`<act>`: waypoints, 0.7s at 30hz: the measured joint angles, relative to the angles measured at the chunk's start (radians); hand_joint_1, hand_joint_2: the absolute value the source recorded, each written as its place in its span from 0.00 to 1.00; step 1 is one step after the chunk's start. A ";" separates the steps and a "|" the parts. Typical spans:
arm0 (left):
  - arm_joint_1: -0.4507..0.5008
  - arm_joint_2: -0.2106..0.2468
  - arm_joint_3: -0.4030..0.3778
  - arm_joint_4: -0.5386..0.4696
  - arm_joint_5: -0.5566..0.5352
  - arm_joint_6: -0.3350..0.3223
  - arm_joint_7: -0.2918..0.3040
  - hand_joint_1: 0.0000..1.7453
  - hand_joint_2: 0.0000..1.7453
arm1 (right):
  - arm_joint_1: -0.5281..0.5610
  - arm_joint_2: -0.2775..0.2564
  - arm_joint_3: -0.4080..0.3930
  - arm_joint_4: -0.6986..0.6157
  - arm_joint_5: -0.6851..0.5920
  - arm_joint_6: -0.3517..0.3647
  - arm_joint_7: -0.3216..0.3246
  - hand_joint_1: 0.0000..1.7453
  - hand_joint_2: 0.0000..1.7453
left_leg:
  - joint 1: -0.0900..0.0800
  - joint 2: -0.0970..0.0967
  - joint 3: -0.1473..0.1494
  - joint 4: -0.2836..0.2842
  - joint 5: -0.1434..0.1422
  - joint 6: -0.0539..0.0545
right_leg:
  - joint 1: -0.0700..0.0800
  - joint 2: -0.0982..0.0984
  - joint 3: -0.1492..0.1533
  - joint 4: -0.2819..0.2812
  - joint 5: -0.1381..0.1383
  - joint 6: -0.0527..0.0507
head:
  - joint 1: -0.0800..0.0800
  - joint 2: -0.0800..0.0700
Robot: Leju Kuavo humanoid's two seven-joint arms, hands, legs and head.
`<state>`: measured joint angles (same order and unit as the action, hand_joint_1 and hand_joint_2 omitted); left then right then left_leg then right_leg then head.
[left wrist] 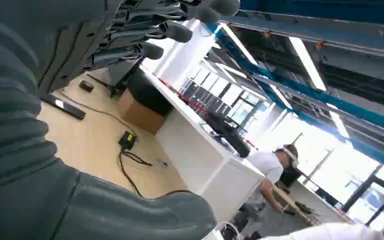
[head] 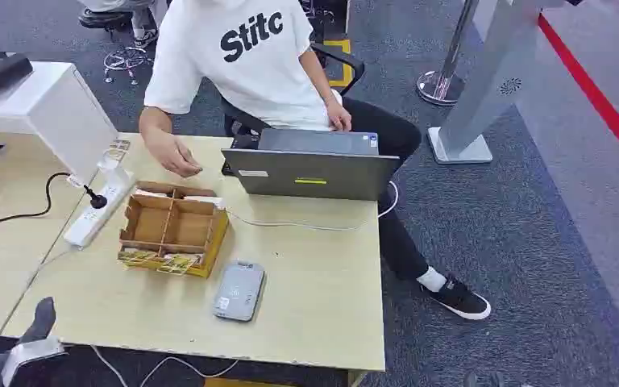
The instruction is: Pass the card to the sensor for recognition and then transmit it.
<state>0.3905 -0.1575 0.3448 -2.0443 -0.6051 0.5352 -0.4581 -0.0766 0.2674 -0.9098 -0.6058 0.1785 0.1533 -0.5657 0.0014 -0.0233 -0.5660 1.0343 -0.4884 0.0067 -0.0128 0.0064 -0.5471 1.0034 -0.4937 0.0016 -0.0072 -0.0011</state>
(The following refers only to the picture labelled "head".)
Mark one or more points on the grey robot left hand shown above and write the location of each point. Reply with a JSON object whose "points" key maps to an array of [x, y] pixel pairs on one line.
{"points": [[41, 318]]}

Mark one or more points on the person's left hand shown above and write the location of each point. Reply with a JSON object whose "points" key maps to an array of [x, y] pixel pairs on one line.
{"points": [[339, 116]]}

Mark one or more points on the person's right hand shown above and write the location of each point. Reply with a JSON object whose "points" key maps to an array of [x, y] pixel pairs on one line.
{"points": [[173, 155]]}

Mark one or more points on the printed card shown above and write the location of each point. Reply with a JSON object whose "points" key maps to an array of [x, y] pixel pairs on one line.
{"points": [[136, 256], [114, 155], [178, 264], [120, 145]]}

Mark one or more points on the white card stack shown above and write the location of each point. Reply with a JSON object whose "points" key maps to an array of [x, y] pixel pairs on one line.
{"points": [[205, 201]]}

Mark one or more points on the black office chair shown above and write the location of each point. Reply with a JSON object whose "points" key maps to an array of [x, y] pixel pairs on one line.
{"points": [[349, 61]]}

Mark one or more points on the clear plastic holder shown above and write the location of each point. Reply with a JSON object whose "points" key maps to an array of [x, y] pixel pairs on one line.
{"points": [[113, 165]]}

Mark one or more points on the grey laptop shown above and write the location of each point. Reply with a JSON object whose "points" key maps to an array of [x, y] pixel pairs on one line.
{"points": [[309, 173]]}

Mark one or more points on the wooden card box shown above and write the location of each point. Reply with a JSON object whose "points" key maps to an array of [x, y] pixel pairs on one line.
{"points": [[173, 227]]}

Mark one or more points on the white power strip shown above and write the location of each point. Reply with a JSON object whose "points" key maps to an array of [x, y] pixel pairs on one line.
{"points": [[96, 213]]}

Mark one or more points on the chrome stool base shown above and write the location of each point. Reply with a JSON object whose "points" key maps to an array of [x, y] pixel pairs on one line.
{"points": [[127, 60]]}

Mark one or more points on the seated person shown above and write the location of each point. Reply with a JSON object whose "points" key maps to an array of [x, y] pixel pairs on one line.
{"points": [[245, 64]]}

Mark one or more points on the grey floor stand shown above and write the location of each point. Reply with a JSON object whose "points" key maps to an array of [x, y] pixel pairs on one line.
{"points": [[480, 91]]}

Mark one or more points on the grey flat card reader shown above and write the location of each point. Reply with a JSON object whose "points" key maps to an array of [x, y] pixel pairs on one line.
{"points": [[239, 291]]}

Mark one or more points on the black device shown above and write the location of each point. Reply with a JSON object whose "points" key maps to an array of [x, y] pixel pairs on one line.
{"points": [[2, 74]]}

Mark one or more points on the chrome stanchion post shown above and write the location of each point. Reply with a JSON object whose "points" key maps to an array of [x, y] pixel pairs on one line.
{"points": [[445, 80]]}

